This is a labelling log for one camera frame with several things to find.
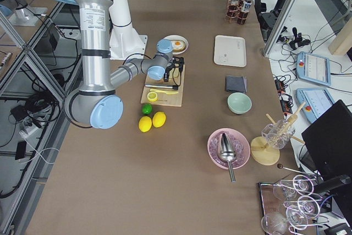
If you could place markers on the green lime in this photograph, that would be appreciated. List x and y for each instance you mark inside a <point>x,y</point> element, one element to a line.
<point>146,108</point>

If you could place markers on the tea bottle front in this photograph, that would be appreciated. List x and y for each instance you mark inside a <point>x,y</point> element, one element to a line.
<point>244,12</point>

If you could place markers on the teach pendant upper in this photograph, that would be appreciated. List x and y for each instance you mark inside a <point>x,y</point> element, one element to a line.
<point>313,68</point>

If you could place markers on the half lemon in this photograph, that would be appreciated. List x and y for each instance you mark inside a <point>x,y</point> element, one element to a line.
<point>152,96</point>

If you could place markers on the wine glass lower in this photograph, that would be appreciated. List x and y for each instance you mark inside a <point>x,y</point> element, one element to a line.
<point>275,223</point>

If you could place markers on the black laptop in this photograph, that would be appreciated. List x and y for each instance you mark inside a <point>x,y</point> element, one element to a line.
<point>328,141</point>

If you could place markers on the copper wire bottle rack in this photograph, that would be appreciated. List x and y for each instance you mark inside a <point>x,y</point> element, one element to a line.
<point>238,11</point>

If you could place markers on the white round plate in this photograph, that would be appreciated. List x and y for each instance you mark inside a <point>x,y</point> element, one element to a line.
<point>177,37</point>

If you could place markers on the cream rabbit tray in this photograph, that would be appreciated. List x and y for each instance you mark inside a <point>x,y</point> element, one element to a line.
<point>230,51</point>

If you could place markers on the wine glass middle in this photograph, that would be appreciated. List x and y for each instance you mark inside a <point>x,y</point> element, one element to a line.
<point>303,213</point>

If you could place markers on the wine glass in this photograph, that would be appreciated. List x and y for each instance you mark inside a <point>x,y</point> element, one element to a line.
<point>275,223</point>
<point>303,213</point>
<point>289,189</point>

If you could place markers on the yellow lemon near lime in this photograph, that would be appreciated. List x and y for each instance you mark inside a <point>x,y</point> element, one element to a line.
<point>145,124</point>

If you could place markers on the green bowl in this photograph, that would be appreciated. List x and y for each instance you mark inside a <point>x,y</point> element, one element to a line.
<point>239,103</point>

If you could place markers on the wine glass upper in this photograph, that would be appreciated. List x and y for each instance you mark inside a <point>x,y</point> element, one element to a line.
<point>289,189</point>

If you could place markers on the tea bottle back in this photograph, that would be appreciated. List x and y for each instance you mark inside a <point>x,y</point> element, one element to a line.
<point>232,8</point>

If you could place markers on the yellow plastic knife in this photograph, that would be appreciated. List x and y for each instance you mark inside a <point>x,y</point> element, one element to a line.
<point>167,92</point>

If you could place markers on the grey folded cloth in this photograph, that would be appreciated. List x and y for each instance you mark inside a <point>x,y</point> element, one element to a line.
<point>235,84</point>

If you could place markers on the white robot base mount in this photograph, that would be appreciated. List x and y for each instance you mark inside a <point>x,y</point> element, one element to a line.
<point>124,39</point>

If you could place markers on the steel ice scoop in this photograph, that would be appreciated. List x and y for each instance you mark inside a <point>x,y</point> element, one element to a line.
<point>226,154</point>

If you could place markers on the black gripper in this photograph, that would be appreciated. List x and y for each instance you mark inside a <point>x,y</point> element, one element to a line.
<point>166,75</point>

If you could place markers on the wooden cutting board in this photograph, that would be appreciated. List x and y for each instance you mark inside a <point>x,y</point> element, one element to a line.
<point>163,99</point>

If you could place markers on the pink bowl with ice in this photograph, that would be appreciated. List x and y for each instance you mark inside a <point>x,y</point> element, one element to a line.
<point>239,143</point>

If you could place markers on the teach pendant lower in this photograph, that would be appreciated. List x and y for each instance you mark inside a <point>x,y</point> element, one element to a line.
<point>317,102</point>

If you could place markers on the black glass tray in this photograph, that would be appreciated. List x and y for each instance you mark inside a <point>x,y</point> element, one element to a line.
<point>270,203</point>

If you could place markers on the yellow lemon far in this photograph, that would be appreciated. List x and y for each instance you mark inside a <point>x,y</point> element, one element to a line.
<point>159,119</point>

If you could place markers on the wooden mug tree stand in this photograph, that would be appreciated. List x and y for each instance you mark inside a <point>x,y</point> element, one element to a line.
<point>260,149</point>

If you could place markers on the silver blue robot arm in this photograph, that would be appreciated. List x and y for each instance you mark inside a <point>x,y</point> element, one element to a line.
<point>108,41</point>
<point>18,12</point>

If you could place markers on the fried egg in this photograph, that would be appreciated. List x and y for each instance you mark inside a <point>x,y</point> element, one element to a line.
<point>178,44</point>

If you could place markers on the teach pendant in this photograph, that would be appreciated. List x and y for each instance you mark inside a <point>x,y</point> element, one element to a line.
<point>313,68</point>
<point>317,102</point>

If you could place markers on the glass mug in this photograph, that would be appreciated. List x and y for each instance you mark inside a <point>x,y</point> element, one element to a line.
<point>278,135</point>

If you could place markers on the aluminium frame post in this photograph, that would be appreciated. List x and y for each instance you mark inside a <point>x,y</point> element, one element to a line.
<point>302,10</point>

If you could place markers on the tea bottle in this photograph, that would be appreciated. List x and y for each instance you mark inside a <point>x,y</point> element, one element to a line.
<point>244,12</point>
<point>232,8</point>

